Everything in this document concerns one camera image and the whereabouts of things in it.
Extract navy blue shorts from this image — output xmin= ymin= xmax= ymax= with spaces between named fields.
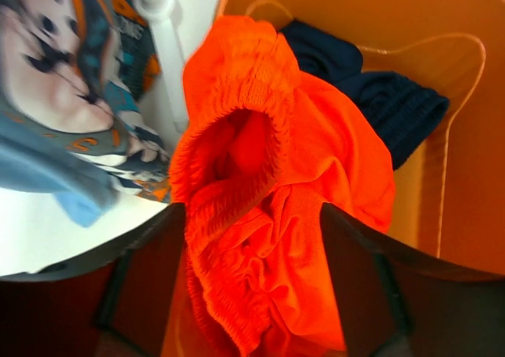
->
xmin=280 ymin=20 xmax=450 ymax=170

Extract light blue shorts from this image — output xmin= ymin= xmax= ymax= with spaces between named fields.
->
xmin=1 ymin=115 xmax=118 ymax=227

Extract white clothes rack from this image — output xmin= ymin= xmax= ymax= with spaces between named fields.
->
xmin=133 ymin=0 xmax=189 ymax=133

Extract orange plastic basket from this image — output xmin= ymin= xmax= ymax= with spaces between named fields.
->
xmin=163 ymin=0 xmax=504 ymax=356

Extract patterned blue orange shorts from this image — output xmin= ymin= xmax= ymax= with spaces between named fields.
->
xmin=1 ymin=0 xmax=170 ymax=202

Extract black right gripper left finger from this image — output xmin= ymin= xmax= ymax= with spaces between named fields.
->
xmin=1 ymin=204 xmax=185 ymax=356

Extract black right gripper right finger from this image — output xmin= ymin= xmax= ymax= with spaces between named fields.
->
xmin=320 ymin=203 xmax=504 ymax=357

